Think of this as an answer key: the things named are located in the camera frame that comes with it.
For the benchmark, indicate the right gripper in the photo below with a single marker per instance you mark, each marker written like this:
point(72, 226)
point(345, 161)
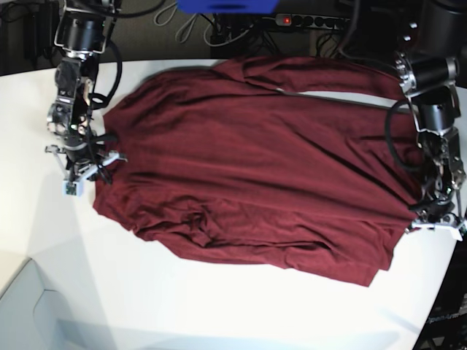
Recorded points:
point(78, 153)

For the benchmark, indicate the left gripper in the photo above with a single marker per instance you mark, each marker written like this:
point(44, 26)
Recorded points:
point(432, 210)

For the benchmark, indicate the dark red t-shirt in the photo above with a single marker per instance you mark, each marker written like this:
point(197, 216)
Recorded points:
point(238, 164)

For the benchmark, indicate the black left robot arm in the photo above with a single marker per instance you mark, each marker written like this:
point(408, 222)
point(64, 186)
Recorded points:
point(420, 42)

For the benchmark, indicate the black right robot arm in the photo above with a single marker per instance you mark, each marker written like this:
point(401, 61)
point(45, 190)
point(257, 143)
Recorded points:
point(84, 33)

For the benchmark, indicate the black box on floor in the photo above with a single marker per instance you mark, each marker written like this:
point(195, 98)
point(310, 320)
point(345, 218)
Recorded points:
point(39, 28)

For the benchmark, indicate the white bin at corner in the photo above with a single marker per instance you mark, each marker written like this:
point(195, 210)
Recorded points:
point(28, 320)

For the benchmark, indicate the blue box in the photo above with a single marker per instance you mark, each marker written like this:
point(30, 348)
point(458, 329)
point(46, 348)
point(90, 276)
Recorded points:
point(228, 6)

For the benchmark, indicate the black power strip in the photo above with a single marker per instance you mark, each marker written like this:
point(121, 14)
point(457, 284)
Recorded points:
point(311, 21)

